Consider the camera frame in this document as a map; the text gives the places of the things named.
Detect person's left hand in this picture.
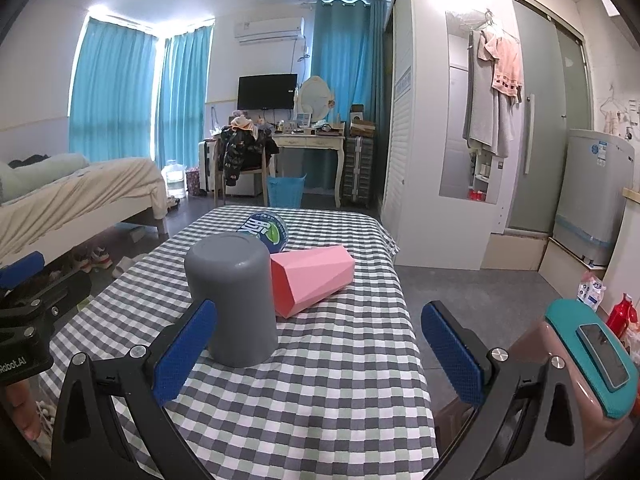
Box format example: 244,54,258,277
0,377,45,445

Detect round vanity mirror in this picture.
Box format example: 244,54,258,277
294,76,335,124

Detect clear water jug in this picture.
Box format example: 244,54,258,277
162,159,187,200

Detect frosted glass door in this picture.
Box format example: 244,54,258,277
504,0,594,237

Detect beige board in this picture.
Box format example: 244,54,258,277
537,236,609,302

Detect blue curtain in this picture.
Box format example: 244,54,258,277
155,26,215,169
310,0,390,197
68,14,160,163

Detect beige cloth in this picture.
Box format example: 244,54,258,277
229,115,260,139

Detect grey cup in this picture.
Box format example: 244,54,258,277
184,233,279,368

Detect white slippers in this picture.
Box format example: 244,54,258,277
112,254,147,279

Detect blue printed cup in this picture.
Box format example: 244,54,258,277
236,211,290,254

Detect pink faceted cup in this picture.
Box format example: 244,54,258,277
270,245,356,320

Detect white printed packet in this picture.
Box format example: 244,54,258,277
575,272,607,311

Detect pink stool with teal lid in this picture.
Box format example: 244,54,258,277
434,298,640,462

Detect black television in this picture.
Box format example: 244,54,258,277
237,74,299,111

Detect grey checkered tablecloth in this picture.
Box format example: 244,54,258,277
37,205,442,480

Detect smartphone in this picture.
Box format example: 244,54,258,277
578,323,630,391

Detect white dressing table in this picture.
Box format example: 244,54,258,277
272,131,346,209

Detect wooden chair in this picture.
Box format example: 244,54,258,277
214,137,269,206

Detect bed with beige sheet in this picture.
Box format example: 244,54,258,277
0,154,169,267

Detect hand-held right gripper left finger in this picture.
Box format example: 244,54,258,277
50,299,221,480

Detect white air conditioner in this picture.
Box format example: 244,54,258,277
233,16,306,45

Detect dark patterned jacket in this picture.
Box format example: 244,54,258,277
217,127,279,187

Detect cardboard box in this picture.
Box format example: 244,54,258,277
348,104,377,137

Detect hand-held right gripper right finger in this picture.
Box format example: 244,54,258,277
420,301,601,480

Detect white suitcase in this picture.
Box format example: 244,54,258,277
198,139,219,194

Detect red bottle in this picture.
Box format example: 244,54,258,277
605,293,639,342

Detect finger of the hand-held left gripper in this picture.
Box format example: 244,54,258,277
0,251,93,331

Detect grey ribbed suitcase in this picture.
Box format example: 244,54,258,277
342,135,376,207

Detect light green pillow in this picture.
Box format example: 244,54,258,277
0,154,92,202

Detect blue waste basket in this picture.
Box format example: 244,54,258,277
266,174,307,209

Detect sneakers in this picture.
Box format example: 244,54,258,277
71,246,114,274

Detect white wardrobe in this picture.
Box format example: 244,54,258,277
381,0,527,235

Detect wardrobe mirror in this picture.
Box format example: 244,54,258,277
438,9,521,205

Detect white washing machine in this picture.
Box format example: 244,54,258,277
552,128,637,267

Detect pink towel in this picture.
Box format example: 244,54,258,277
476,27,525,105

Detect grey towel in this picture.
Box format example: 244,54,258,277
462,30,516,159

